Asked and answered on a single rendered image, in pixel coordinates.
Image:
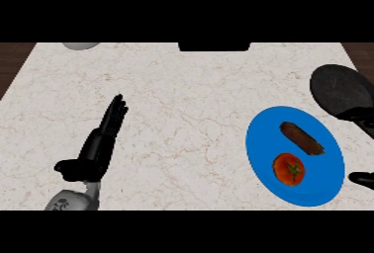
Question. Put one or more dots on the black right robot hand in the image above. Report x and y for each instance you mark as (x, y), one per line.
(363, 179)

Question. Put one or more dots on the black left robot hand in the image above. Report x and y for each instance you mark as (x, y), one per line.
(98, 148)

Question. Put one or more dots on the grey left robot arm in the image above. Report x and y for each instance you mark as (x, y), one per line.
(73, 200)

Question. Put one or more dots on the blue plate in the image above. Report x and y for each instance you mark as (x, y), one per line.
(311, 184)

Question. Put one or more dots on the red tomato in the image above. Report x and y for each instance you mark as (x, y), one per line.
(289, 169)

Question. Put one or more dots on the black pan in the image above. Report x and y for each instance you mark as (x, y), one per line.
(341, 90)

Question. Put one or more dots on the brown sausage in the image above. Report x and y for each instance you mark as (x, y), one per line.
(302, 138)

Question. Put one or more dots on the grey round bowl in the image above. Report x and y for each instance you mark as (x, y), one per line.
(80, 45)

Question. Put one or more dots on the black appliance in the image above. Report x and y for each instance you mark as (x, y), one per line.
(215, 46)

